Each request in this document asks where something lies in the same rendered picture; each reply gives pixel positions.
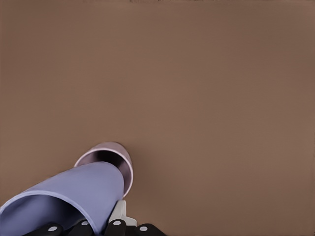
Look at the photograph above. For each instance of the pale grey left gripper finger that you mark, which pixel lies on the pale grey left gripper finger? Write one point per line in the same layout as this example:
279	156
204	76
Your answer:
120	211

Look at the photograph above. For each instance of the purple cup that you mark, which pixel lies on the purple cup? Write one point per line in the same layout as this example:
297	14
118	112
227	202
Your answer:
73	189

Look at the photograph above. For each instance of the pink cup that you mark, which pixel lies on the pink cup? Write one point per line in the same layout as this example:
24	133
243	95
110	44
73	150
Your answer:
123	162

